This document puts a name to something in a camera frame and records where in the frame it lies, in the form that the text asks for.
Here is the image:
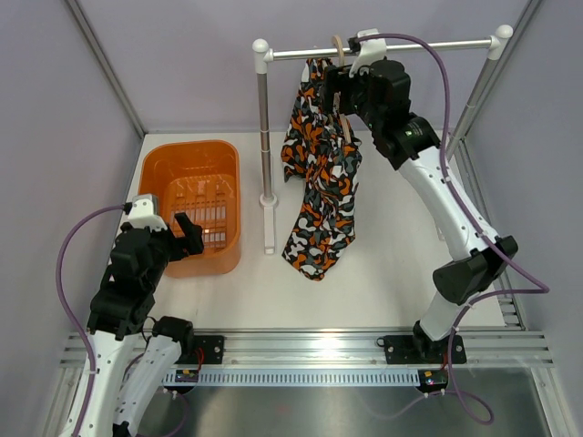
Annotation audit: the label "beige wooden hanger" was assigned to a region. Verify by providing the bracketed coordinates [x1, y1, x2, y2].
[322, 35, 352, 143]

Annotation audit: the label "orange camouflage shorts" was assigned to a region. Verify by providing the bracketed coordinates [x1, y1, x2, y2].
[281, 58, 362, 281]

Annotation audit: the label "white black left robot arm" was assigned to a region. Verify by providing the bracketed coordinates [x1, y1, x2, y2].
[61, 213, 204, 436]

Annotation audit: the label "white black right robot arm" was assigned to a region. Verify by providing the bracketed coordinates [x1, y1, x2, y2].
[322, 59, 518, 363]

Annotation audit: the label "orange plastic basket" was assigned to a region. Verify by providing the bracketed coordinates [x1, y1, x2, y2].
[138, 139, 241, 279]

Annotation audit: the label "silver clothes rack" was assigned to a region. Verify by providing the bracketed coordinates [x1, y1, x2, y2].
[252, 33, 492, 255]

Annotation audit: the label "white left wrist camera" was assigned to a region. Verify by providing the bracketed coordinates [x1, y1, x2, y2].
[123, 194, 168, 231]

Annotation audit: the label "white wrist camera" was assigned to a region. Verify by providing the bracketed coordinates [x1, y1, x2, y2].
[123, 194, 168, 231]
[348, 28, 386, 78]

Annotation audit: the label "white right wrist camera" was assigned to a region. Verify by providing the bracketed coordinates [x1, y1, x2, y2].
[348, 28, 386, 78]

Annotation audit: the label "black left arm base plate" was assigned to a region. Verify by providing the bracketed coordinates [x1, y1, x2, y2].
[177, 335, 225, 365]

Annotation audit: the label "aluminium frame post right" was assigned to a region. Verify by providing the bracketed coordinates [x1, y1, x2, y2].
[445, 0, 545, 160]

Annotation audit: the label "aluminium frame post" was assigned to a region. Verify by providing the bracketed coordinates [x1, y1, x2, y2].
[445, 0, 545, 160]
[63, 0, 148, 139]

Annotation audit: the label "aluminium frame post left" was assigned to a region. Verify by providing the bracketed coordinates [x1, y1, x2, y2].
[63, 0, 148, 139]

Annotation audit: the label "white slotted cable duct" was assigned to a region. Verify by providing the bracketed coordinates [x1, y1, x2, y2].
[162, 369, 421, 387]

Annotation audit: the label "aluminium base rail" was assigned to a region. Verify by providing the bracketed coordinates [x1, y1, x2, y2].
[58, 328, 555, 370]

